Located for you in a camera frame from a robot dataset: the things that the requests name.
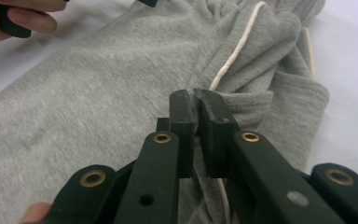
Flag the grey shorts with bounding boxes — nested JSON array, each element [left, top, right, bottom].
[[0, 0, 331, 224]]

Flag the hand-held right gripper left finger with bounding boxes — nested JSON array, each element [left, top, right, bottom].
[[113, 89, 198, 224]]

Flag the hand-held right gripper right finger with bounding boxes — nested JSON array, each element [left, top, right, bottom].
[[193, 88, 347, 224]]

